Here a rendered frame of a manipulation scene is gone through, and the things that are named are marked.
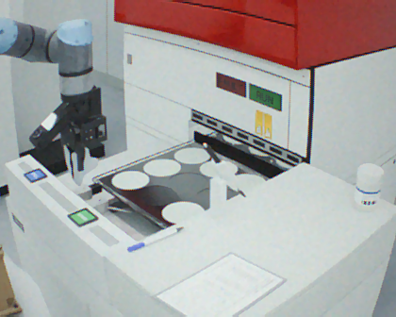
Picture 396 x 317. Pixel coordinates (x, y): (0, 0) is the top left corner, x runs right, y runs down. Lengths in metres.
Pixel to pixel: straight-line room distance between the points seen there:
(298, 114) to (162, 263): 0.57
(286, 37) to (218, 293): 0.65
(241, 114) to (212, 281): 0.68
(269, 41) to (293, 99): 0.17
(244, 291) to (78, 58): 0.54
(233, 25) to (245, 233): 0.57
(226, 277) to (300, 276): 0.14
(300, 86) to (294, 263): 0.51
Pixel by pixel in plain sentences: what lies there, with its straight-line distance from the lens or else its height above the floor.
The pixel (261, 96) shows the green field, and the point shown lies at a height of 1.10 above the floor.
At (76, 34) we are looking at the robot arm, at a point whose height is 1.39.
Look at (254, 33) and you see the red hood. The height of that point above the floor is 1.29.
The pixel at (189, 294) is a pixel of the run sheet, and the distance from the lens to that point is 1.03.
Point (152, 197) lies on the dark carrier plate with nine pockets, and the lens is 1.46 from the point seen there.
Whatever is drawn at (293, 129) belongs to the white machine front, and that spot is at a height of 1.04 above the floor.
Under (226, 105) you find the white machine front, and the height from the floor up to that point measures 1.03.
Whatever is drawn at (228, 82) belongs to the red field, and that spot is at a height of 1.10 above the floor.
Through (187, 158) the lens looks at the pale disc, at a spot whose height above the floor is 0.90.
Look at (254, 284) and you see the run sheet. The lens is 1.05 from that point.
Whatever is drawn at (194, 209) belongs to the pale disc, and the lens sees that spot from 1.40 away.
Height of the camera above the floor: 1.63
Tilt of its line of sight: 26 degrees down
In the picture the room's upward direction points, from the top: straight up
